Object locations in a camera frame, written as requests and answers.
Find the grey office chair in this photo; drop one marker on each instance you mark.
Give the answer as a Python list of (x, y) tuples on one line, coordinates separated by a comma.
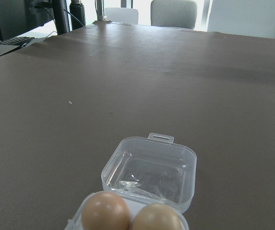
[(173, 13)]

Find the black keyboard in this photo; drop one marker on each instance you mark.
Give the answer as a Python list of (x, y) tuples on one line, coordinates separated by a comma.
[(17, 41)]

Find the light brown egg in box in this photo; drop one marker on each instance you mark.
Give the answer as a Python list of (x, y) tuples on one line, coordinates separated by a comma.
[(156, 217)]

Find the clear plastic egg box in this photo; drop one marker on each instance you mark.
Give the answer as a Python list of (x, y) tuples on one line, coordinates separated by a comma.
[(152, 170)]

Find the black computer monitor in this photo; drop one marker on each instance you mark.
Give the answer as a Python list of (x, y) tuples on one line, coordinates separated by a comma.
[(21, 16)]

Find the aluminium frame post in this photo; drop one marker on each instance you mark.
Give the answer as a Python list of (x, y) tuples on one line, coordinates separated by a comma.
[(99, 7)]

